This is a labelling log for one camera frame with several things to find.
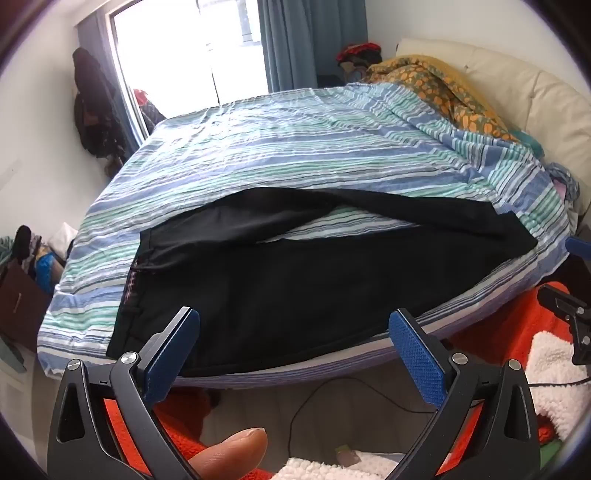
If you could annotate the blue bag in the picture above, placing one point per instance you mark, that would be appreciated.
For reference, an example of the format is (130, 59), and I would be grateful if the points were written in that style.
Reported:
(46, 274)

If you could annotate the red cloth at window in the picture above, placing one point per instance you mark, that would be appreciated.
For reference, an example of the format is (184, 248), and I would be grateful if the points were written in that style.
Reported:
(143, 99)

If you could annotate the pile of red black clothes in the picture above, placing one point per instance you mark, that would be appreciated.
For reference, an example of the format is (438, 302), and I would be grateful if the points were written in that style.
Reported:
(358, 57)

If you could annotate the person's left hand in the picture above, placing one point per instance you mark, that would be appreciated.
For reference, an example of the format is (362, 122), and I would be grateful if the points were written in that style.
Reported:
(231, 454)

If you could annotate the dark hanging clothes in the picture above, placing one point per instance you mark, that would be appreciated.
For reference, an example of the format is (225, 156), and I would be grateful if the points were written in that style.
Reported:
(97, 110)

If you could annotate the blue pink clothes heap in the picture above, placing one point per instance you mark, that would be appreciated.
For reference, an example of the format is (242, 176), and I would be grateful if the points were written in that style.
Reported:
(563, 184)

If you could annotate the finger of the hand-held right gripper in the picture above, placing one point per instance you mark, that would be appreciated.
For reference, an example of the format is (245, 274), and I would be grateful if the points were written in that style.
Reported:
(565, 304)
(579, 249)

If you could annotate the white fleece cloth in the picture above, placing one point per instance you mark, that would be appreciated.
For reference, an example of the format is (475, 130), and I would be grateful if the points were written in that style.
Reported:
(554, 383)

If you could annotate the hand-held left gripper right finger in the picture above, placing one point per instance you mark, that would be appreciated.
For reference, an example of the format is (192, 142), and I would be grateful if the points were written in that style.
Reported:
(415, 360)

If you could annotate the black pants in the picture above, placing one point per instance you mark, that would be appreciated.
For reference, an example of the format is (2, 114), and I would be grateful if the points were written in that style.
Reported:
(277, 286)

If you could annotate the window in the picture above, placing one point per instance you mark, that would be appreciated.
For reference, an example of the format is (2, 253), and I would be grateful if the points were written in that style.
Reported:
(184, 50)

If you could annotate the orange patterned quilt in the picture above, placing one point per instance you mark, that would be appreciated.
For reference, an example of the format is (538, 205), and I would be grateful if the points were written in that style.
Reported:
(429, 83)

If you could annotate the cream padded headboard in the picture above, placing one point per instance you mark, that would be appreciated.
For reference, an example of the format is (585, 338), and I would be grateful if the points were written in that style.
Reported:
(508, 78)

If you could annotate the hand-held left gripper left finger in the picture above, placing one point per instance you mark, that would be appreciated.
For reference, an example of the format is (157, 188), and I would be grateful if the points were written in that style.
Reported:
(173, 350)

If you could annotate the orange fuzzy cloth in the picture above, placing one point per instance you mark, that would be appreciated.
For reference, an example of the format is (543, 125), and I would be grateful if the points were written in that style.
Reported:
(498, 327)

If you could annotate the striped bed sheet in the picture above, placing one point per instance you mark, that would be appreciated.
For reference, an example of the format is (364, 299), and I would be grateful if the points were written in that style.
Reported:
(300, 147)

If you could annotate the blue curtain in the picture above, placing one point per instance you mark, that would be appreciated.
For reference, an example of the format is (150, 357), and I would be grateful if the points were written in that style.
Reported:
(300, 41)

